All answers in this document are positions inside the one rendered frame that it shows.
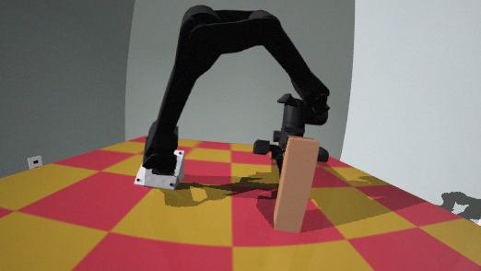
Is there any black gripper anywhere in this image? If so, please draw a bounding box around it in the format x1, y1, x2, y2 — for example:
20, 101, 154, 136
252, 122, 329, 177

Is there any brown wooden block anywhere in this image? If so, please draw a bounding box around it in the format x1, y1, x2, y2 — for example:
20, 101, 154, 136
274, 135, 320, 233

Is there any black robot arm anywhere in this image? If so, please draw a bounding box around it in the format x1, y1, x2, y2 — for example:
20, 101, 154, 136
142, 5, 330, 175

